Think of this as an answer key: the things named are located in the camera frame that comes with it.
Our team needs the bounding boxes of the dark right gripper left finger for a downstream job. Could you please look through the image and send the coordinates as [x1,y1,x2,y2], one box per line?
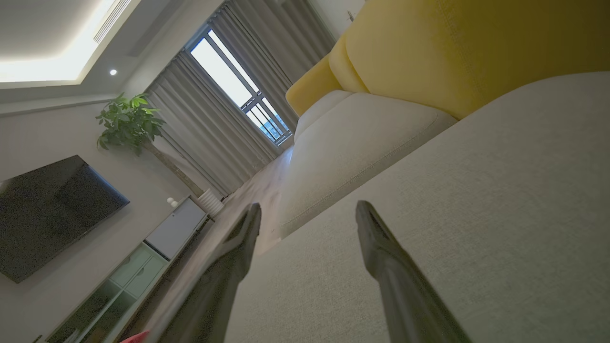
[157,202,262,343]

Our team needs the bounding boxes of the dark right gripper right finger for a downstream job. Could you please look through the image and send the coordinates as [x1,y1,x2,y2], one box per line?
[356,201,472,343]

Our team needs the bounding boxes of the green grey television cabinet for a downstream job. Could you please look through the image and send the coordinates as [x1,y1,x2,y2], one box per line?
[45,194,211,343]

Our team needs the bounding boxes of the white ribbed plant pot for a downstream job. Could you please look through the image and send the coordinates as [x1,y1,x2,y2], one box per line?
[197,189,225,218]

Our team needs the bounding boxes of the grey curtain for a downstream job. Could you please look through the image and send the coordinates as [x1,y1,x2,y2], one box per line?
[145,50,283,197]
[209,0,337,132]

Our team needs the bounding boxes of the green potted tree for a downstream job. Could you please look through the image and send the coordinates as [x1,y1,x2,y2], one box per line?
[95,92,206,197]

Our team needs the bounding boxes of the small grey sofa seat cushion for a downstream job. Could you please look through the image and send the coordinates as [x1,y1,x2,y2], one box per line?
[294,90,354,141]

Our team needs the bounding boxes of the balcony window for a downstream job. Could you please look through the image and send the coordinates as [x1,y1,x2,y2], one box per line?
[189,29,293,145]

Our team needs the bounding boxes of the yellow sofa armrest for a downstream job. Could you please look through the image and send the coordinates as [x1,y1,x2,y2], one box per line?
[285,54,345,118]

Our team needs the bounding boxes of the narrow yellow sofa backrest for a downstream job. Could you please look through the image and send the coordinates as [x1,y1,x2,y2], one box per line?
[328,36,370,94]

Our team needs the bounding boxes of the large yellow sofa backrest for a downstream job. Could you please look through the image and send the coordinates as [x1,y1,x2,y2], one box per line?
[344,0,610,121]

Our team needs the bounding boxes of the ceiling air vent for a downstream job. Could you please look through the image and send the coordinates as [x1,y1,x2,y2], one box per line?
[93,0,132,44]

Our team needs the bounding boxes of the black wall television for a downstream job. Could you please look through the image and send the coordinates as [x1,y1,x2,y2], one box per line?
[0,155,131,284]

